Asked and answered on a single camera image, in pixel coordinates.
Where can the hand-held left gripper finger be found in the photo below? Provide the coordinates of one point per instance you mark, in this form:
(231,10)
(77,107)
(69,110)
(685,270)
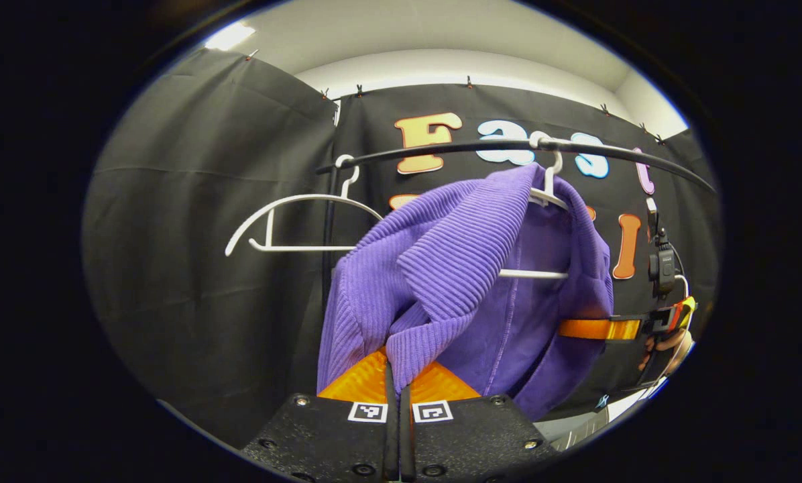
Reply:
(391,443)
(406,449)

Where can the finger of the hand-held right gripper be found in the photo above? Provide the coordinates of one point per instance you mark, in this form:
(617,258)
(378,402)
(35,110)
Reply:
(656,322)

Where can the black metal clothes rack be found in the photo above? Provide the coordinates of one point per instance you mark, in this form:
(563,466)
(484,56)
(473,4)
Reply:
(441,149)

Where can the purple ribbed jacket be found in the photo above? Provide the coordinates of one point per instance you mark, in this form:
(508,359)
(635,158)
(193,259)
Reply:
(454,268)

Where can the black backdrop cloth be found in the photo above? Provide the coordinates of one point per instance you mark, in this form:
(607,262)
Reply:
(193,268)

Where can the white flat board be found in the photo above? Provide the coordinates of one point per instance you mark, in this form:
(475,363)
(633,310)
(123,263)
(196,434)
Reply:
(632,402)

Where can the ceiling light panel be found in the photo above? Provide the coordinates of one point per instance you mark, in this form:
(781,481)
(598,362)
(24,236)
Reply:
(230,36)

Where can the white plastic clothes hanger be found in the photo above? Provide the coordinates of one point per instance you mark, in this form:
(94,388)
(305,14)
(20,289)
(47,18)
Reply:
(532,274)
(307,248)

